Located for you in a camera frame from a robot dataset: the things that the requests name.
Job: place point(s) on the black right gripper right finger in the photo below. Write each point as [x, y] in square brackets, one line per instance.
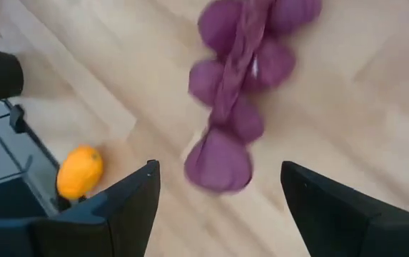
[336, 225]

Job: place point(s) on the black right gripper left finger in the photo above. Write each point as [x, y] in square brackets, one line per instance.
[118, 221]

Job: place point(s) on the yellow-orange wrinkled pepper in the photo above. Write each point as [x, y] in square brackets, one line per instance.
[79, 171]

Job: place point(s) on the black metal table frame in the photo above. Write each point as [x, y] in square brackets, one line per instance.
[16, 118]

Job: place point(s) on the pile of purple onions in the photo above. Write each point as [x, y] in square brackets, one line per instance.
[218, 164]

